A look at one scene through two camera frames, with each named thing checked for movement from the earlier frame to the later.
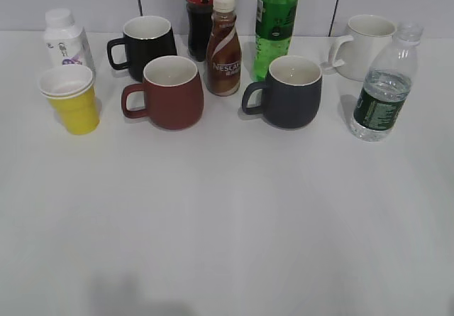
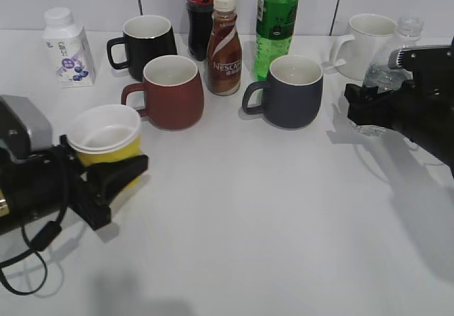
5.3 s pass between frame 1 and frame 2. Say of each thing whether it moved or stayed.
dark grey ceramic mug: stayed
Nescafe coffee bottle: stayed
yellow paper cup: moved
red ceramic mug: stayed
